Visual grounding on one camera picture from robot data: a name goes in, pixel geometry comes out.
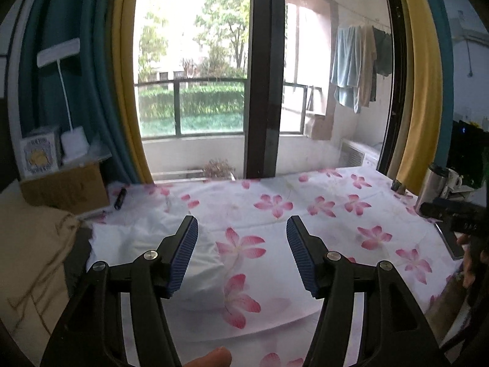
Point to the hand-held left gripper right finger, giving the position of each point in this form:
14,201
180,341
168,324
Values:
301,256

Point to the light blue hanging towel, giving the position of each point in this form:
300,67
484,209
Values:
345,68

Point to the person's left hand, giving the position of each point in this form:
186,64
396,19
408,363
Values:
208,358

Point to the person's right hand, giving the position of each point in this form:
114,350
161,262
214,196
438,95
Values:
467,275

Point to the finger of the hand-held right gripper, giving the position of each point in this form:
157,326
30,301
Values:
437,209

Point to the white hooded jacket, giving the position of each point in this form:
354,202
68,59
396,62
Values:
145,233

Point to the black cloth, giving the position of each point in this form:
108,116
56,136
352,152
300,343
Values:
76,252

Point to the black door frame post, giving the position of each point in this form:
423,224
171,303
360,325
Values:
265,84
397,65

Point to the steel thermos cup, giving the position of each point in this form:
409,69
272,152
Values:
431,187

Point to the printed cartoon box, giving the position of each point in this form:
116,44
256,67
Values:
38,153

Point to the balcony railing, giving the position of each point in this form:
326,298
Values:
177,107

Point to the teal curtain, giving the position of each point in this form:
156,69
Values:
99,84
445,65

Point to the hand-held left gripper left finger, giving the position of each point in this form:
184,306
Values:
183,260

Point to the yellow curtain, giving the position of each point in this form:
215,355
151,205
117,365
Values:
420,84
126,84

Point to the brown cardboard box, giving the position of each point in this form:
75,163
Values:
65,187

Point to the balcony cardboard box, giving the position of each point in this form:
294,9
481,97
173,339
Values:
321,126

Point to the small dark object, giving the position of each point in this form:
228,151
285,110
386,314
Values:
399,187

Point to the black monitor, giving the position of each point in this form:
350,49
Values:
468,153

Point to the white mug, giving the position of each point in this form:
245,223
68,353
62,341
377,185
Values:
452,181

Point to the dark hanging garment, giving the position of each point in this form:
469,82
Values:
384,53

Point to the dried plant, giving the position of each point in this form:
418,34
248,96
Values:
219,168

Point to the floral bed sheet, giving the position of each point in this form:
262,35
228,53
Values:
328,233

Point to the beige hanging garment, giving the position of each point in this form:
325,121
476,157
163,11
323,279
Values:
366,65

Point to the tan cloth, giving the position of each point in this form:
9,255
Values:
30,256

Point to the white desk lamp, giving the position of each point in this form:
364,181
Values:
74,143

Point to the white balcony appliance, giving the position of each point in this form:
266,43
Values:
355,153

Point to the clear plastic bag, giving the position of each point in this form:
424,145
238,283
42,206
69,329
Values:
99,151

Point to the grey flat device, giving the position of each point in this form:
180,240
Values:
449,242

